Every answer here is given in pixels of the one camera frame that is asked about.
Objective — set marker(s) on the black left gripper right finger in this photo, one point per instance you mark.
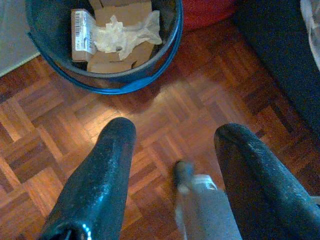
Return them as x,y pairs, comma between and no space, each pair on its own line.
262,195

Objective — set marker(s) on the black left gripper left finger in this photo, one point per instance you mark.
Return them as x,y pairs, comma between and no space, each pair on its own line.
100,187

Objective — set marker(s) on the dark blue fabric furniture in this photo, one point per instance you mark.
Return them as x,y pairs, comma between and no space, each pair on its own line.
275,50

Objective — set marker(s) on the crumpled white plastic wrap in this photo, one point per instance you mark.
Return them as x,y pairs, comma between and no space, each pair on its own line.
112,37

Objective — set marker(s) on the labelled cardboard box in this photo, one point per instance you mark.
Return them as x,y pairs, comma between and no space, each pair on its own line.
81,32

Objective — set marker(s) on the black bin with blue rim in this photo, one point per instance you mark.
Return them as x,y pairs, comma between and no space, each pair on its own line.
45,30

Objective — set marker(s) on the clear plastic bag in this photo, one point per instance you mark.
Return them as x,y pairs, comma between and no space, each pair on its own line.
313,30

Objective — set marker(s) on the torn brown cardboard sheet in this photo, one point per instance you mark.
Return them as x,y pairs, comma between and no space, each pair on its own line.
125,15

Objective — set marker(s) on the long red cushion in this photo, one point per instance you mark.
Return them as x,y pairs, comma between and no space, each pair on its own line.
205,12

